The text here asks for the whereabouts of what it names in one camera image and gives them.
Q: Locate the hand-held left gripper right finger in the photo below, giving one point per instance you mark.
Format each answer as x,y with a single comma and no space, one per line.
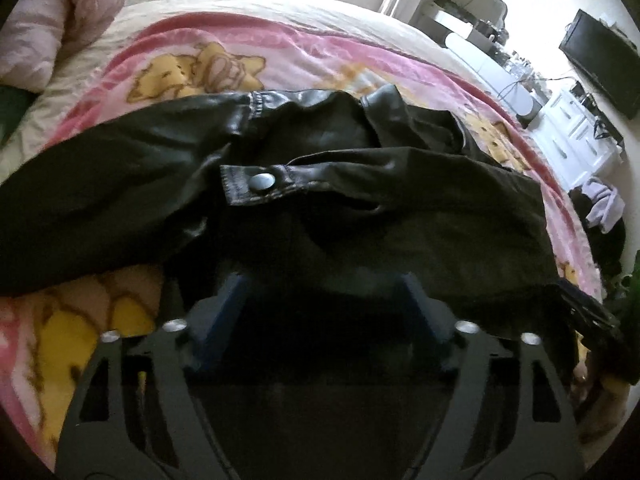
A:
421,312

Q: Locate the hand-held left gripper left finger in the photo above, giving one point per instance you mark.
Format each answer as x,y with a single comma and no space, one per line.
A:
224,312

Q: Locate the black leather jacket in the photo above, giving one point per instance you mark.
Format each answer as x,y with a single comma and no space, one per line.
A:
350,200

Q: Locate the dark clothes pile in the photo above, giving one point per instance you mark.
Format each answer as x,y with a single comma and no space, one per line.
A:
607,250

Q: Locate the dark patterned bag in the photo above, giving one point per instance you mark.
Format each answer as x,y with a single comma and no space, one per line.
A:
625,285

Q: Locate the white crumpled cloth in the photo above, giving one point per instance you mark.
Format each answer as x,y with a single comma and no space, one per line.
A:
605,205

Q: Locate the white drawer cabinet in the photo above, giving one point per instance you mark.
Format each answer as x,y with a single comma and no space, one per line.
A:
570,140

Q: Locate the pink bear print blanket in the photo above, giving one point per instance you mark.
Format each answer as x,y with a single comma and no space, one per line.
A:
310,70

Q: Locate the white long desk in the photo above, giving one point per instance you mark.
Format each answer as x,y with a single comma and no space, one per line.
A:
480,55

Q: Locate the green cloth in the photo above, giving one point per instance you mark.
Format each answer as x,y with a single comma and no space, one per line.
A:
12,107

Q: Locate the black flat screen television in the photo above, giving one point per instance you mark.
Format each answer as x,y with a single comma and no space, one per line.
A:
600,60

